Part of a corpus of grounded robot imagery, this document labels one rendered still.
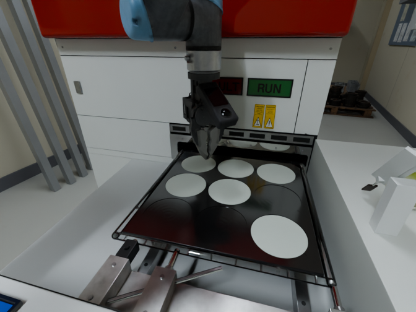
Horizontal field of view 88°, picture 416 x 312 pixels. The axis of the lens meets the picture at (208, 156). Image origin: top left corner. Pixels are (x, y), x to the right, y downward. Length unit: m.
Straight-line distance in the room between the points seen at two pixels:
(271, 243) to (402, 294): 0.17
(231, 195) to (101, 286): 0.29
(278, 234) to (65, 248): 0.44
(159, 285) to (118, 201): 0.35
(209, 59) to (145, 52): 0.29
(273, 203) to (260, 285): 0.16
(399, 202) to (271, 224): 0.20
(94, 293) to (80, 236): 0.24
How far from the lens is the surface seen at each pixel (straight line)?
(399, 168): 0.38
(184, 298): 0.38
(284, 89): 0.64
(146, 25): 0.42
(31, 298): 0.35
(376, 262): 0.37
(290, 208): 0.50
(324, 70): 0.65
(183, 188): 0.53
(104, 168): 0.97
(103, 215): 0.63
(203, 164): 0.62
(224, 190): 0.52
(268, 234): 0.43
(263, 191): 0.53
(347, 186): 0.50
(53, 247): 0.60
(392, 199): 0.38
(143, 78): 0.73
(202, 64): 0.48
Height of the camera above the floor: 1.21
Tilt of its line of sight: 28 degrees down
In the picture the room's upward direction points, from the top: straight up
